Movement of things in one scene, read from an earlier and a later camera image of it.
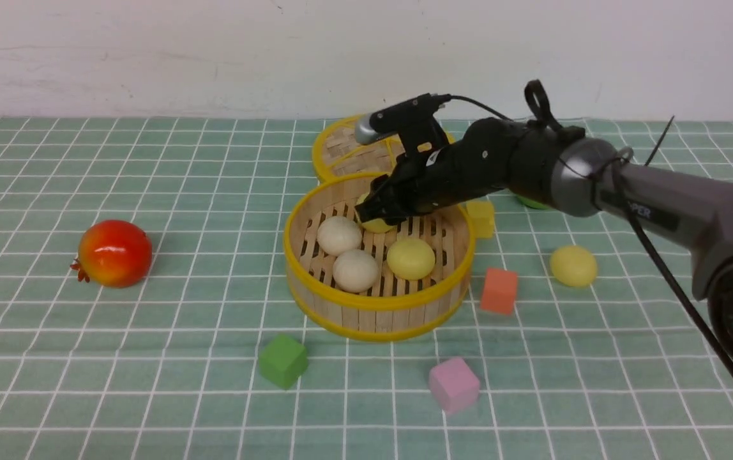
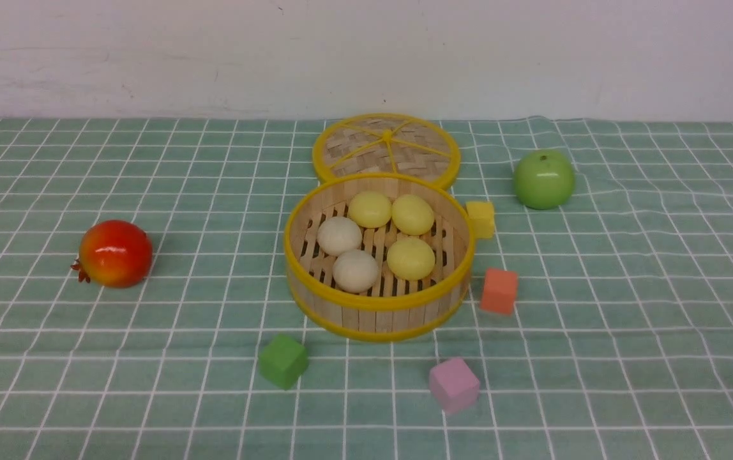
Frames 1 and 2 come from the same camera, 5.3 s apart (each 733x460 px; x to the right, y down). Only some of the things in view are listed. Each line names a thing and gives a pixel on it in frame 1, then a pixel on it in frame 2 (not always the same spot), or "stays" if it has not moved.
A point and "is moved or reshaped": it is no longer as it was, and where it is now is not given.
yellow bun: [411, 259] stays
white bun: [355, 270] stays
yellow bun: [573, 265] is moved or reshaped
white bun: [339, 236] stays
